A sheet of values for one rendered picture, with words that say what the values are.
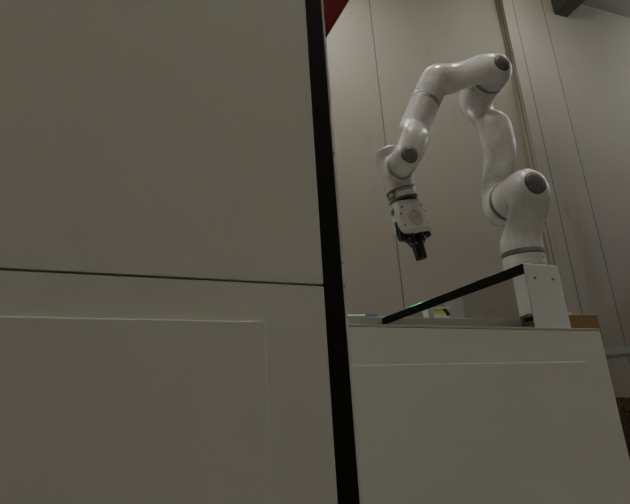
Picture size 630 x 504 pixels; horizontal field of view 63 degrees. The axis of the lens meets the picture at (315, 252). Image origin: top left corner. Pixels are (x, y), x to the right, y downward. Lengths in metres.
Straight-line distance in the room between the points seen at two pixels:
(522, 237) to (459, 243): 3.32
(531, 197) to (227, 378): 1.19
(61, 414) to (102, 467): 0.05
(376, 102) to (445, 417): 4.43
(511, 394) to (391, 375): 0.22
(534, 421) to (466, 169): 4.43
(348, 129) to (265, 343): 4.34
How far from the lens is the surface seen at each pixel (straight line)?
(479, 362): 0.88
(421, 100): 1.62
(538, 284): 1.10
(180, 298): 0.48
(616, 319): 5.88
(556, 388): 0.98
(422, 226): 1.45
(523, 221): 1.54
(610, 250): 6.13
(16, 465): 0.46
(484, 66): 1.70
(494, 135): 1.66
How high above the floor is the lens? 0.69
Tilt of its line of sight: 18 degrees up
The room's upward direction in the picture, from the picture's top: 3 degrees counter-clockwise
